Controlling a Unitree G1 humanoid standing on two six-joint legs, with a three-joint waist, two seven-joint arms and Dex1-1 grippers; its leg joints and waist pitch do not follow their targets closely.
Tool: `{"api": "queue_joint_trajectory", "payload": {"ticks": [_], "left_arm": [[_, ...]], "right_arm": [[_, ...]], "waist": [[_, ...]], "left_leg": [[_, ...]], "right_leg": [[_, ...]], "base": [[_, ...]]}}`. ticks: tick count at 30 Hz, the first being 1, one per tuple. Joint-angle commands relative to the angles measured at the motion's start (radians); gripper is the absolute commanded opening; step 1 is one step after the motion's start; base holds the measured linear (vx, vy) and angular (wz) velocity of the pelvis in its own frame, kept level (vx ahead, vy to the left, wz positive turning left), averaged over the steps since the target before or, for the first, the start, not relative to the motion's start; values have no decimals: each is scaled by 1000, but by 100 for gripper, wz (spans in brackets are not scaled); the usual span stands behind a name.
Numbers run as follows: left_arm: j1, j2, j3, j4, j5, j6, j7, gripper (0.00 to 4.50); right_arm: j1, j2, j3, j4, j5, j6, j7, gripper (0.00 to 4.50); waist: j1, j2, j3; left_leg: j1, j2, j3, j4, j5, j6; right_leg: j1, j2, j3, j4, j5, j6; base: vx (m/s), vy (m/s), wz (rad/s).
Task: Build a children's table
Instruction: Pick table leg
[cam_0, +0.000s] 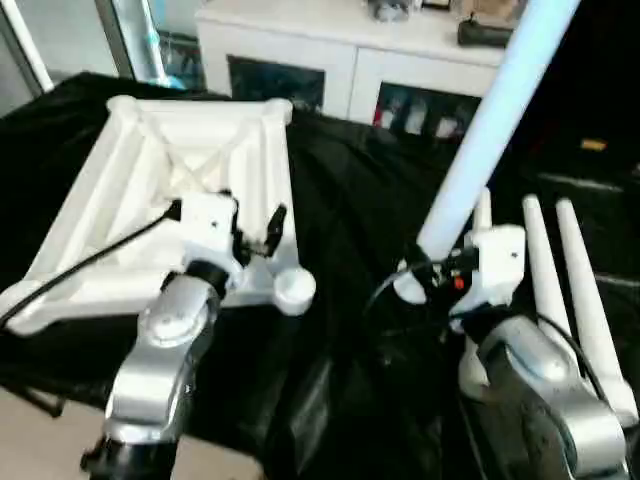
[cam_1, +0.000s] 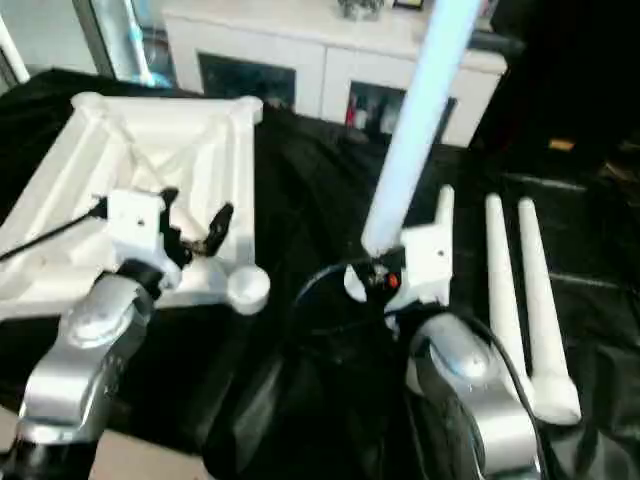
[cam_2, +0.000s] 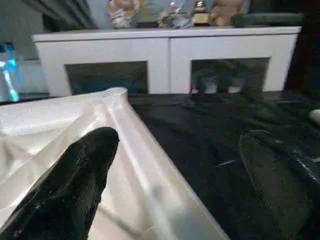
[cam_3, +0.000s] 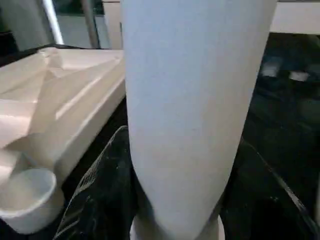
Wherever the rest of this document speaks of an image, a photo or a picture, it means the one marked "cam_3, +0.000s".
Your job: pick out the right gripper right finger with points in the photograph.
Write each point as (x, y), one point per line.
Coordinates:
(260, 205)

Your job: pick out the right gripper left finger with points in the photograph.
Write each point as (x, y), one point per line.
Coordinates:
(100, 200)

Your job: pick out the white plastic table top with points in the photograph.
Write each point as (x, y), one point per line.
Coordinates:
(60, 100)

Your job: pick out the white plastic table leg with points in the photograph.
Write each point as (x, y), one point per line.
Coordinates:
(195, 100)

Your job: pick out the black work mat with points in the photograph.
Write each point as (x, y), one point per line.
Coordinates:
(285, 115)

